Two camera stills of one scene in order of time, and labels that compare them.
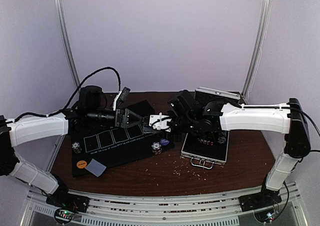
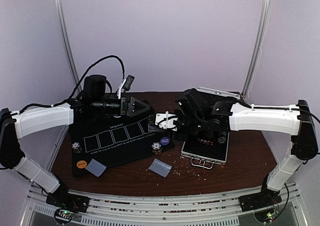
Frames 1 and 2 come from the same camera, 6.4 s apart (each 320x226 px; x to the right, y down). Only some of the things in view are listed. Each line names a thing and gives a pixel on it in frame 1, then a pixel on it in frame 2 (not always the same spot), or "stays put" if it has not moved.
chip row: (221, 139) stays put
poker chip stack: (76, 147) stays put
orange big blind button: (81, 164) stays put
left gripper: (121, 117) to (126, 106)
